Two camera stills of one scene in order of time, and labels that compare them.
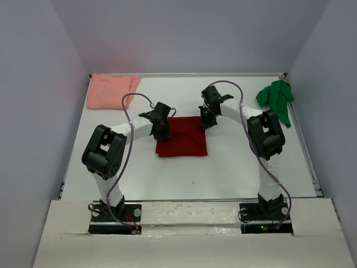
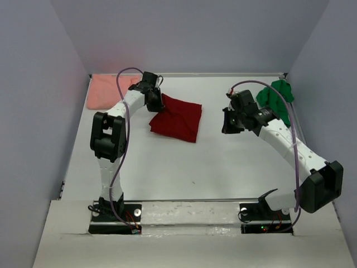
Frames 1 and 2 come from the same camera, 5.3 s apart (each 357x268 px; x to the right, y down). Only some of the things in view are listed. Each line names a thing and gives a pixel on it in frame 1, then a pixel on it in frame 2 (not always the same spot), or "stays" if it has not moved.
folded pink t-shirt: x=105 y=91 stays
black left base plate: x=102 y=222 stays
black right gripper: x=206 y=124 -> x=227 y=128
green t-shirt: x=277 y=96 stays
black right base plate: x=262 y=218 stays
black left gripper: x=164 y=136 -> x=159 y=106
